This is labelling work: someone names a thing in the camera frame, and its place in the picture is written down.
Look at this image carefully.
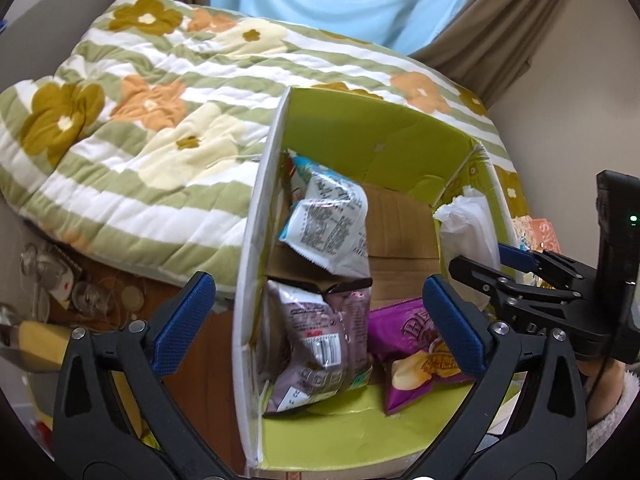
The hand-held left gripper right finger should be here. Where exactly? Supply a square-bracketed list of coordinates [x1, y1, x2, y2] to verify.
[395, 274, 588, 480]

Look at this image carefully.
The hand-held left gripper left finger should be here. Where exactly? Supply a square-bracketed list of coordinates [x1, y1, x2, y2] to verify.
[52, 271, 236, 480]

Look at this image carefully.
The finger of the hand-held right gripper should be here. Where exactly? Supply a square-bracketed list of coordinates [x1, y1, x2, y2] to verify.
[448, 256, 581, 333]
[497, 243, 599, 293]

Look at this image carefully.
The purple chip bag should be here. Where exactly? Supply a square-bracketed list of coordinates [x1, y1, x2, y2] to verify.
[367, 297, 476, 416]

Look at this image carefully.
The grey purple snack packet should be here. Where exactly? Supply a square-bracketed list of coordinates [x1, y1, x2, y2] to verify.
[262, 277, 373, 416]

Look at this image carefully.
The white blue snack packet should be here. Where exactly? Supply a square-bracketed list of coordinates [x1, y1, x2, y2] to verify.
[277, 155, 373, 281]

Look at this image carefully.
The green cardboard box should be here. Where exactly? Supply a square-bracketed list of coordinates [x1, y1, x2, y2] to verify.
[232, 87, 516, 480]

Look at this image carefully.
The person's right forearm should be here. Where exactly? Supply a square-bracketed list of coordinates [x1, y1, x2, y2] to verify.
[575, 357, 640, 461]

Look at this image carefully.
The orange patterned tissue box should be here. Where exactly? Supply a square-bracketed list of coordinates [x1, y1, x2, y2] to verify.
[515, 215, 563, 256]

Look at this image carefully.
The white plastic bag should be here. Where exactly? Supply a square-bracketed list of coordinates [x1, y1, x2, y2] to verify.
[432, 185, 501, 306]

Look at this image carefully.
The clear glass ornament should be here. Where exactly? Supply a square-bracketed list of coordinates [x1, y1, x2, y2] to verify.
[20, 245, 146, 317]

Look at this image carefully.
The yellow box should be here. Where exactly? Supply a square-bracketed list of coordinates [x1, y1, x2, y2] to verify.
[0, 322, 71, 362]

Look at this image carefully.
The floral striped quilt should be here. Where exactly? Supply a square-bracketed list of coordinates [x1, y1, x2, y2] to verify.
[0, 0, 531, 301]

